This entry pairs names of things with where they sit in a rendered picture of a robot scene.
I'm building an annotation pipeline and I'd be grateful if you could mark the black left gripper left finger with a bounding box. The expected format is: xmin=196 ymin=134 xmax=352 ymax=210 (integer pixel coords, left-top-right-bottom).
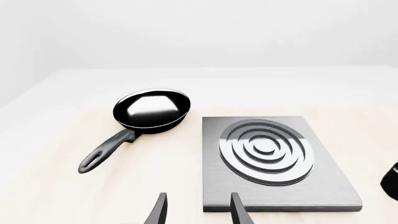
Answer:
xmin=143 ymin=192 xmax=168 ymax=224

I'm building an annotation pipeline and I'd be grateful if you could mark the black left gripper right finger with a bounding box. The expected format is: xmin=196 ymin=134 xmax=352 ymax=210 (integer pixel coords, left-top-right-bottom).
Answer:
xmin=230 ymin=192 xmax=256 ymax=224

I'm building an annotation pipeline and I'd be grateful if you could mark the flat black stove plate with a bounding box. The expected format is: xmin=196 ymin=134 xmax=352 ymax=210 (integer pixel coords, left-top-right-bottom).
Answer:
xmin=201 ymin=116 xmax=364 ymax=213

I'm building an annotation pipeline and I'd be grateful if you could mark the round black stove knob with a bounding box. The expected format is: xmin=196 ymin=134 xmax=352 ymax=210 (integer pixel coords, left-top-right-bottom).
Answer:
xmin=380 ymin=162 xmax=398 ymax=201

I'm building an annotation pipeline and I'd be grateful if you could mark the black frying pan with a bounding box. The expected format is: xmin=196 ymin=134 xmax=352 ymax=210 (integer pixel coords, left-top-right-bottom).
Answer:
xmin=78 ymin=88 xmax=192 ymax=174

